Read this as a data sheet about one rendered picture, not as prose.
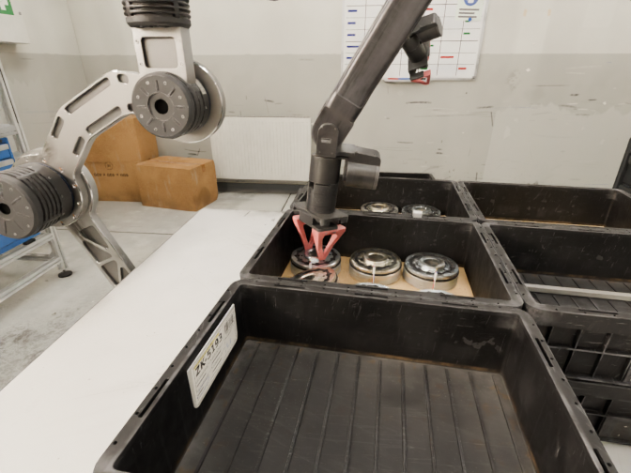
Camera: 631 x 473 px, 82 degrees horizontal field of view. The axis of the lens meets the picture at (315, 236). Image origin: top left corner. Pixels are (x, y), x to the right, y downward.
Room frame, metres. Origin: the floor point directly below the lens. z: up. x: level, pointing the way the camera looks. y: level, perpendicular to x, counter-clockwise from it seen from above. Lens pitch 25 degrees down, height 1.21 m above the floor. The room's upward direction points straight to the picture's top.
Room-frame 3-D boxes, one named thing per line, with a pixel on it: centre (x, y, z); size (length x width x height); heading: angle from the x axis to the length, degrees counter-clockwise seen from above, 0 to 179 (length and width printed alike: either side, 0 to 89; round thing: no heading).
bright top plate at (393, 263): (0.65, -0.12, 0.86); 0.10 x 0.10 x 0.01
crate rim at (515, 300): (0.57, -0.11, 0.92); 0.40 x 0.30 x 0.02; 79
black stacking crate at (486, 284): (0.57, -0.11, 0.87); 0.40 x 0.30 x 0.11; 79
